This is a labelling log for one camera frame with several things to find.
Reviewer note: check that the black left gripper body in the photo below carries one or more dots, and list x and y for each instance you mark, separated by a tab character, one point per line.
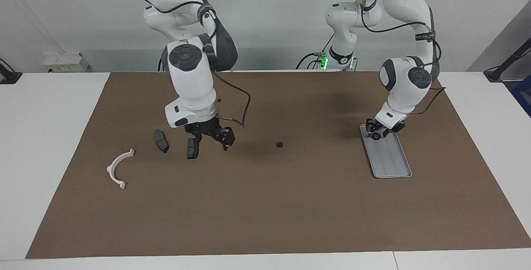
388	130

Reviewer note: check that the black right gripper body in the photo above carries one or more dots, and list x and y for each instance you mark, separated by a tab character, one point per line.
209	128

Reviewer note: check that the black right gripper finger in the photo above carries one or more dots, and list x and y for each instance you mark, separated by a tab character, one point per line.
229	143
197	138

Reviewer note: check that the large black bearing gear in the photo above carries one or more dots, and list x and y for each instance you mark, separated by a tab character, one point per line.
376	136

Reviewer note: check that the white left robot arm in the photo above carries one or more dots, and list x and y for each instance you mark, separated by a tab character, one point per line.
404	91

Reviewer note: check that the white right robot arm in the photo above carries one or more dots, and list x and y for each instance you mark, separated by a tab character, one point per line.
193	83

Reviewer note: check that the silver metal tray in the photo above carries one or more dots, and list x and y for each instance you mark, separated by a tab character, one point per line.
388	158

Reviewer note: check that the short dark brake pad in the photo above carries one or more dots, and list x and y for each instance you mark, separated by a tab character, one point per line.
192	150

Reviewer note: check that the long dark brake pad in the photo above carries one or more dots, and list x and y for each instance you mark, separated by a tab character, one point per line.
161	141

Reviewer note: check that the brown table mat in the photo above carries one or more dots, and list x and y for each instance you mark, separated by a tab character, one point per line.
265	203

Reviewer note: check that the blue box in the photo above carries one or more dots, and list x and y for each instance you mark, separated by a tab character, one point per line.
523	96

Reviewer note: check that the white power socket box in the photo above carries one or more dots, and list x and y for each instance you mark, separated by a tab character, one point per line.
64	62

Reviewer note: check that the black table clamp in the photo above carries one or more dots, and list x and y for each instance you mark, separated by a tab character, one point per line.
8	77

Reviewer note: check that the white curved plastic bracket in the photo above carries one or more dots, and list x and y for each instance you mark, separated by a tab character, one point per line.
112	172

